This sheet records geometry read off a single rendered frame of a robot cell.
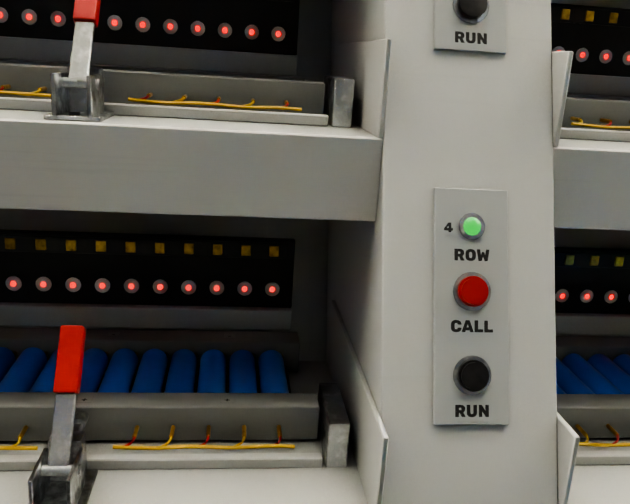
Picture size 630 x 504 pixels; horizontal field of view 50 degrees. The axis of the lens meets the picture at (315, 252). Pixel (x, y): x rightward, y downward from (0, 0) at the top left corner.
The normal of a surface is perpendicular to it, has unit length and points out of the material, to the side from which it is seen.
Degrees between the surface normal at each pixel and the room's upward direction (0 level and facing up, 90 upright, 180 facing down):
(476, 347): 90
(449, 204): 90
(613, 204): 111
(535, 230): 90
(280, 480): 21
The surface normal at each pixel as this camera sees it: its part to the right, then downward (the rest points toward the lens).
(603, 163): 0.11, 0.28
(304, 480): 0.06, -0.96
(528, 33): 0.12, -0.09
